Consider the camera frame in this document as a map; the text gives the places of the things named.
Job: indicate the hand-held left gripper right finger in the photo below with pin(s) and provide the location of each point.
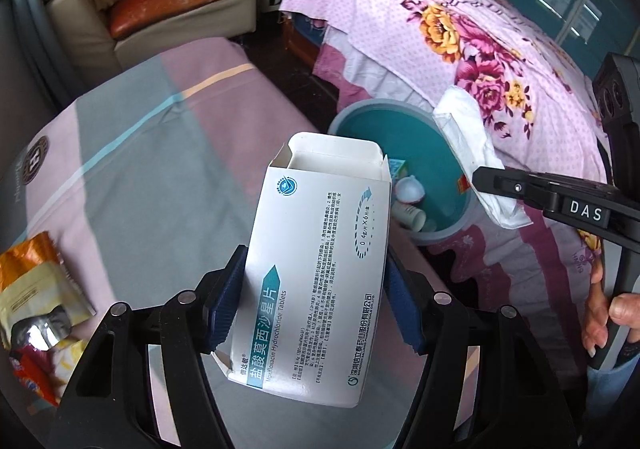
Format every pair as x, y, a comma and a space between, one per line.
402, 309

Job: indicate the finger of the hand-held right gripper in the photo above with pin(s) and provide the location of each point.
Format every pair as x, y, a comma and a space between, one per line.
550, 201

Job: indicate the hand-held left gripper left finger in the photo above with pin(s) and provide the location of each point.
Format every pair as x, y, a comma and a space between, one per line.
225, 304

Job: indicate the white medicine box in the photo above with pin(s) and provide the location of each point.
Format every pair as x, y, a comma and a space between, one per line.
310, 279

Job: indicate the white paper napkin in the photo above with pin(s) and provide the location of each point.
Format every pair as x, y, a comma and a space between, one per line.
475, 139

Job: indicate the teal plastic bin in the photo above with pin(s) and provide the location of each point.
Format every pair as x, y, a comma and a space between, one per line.
440, 169

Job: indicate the light blue milk carton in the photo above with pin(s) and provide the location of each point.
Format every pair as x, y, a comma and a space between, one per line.
397, 169

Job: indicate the person's right hand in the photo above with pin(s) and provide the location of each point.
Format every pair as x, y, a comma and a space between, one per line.
595, 309

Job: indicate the white plastic wrapped package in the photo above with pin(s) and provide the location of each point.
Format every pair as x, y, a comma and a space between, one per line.
70, 354

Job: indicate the orange and cream snack bag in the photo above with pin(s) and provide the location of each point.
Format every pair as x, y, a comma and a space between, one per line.
30, 289

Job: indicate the person's blue clothing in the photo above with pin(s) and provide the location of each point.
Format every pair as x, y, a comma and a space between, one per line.
610, 394

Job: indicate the red snack wrapper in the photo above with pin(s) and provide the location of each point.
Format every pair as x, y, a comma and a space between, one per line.
35, 374

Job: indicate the pink floral bedsheet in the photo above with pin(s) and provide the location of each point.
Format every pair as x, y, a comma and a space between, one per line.
400, 4

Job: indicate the cream leather sofa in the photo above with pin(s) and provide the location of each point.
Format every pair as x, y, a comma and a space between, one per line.
80, 29

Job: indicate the wooden bed frame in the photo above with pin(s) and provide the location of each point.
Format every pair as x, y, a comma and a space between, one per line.
300, 49

